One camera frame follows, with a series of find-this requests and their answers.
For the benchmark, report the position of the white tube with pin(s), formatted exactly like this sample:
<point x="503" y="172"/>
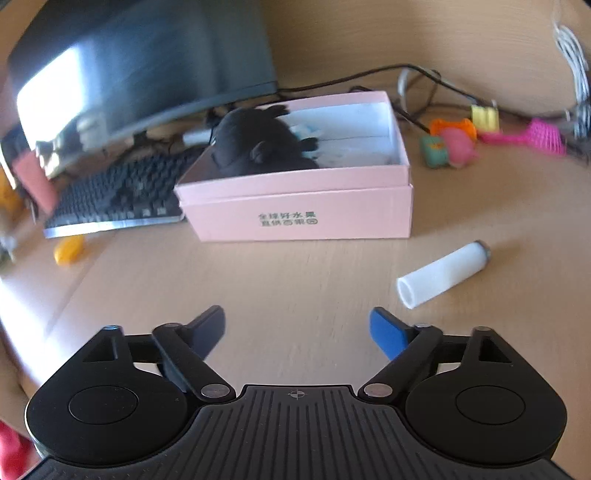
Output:
<point x="443" y="272"/>

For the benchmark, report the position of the black keyboard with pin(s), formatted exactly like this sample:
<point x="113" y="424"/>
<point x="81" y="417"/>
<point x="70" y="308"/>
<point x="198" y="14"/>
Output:
<point x="124" y="189"/>

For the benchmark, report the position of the pink cardboard box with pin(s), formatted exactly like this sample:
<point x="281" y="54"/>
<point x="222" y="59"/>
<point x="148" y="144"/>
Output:
<point x="300" y="207"/>

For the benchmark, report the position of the small teal toy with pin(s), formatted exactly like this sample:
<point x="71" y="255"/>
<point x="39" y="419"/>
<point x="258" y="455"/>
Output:
<point x="434" y="152"/>

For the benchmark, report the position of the red cloth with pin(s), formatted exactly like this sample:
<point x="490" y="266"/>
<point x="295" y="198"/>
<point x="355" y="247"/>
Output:
<point x="11" y="447"/>

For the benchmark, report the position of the yellow spiky brush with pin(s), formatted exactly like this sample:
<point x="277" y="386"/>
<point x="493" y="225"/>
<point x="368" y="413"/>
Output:
<point x="69" y="249"/>

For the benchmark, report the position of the yellow tape roll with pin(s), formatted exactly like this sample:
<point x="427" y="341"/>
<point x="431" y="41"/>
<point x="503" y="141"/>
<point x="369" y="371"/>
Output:
<point x="485" y="117"/>

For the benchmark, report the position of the pink card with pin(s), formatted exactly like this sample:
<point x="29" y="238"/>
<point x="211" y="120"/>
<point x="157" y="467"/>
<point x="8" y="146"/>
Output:
<point x="34" y="182"/>

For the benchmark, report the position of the black curved monitor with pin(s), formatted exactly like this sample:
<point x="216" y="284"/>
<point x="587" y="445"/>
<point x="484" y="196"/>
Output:
<point x="138" y="60"/>

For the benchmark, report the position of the pink orange plush toy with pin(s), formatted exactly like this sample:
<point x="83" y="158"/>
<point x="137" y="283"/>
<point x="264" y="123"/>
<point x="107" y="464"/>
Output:
<point x="459" y="143"/>

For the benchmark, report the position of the small white box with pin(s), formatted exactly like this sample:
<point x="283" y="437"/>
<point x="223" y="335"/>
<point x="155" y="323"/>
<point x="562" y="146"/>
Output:
<point x="198" y="137"/>

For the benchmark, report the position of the pink comb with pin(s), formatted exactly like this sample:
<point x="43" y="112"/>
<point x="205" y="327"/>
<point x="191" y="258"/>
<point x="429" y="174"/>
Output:
<point x="540" y="136"/>

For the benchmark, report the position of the wooden desktop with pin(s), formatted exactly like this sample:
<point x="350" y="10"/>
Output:
<point x="277" y="277"/>

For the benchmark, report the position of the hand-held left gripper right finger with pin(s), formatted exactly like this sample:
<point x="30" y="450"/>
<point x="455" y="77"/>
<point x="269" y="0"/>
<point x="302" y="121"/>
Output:
<point x="388" y="334"/>

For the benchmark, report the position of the black plush toy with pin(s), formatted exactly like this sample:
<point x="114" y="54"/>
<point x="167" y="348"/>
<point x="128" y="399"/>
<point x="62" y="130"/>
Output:
<point x="254" y="138"/>

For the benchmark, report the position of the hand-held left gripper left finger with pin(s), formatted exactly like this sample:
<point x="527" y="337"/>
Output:
<point x="210" y="330"/>

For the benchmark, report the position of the yellow plush figure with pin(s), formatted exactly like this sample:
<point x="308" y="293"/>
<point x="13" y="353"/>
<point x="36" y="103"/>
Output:
<point x="9" y="194"/>

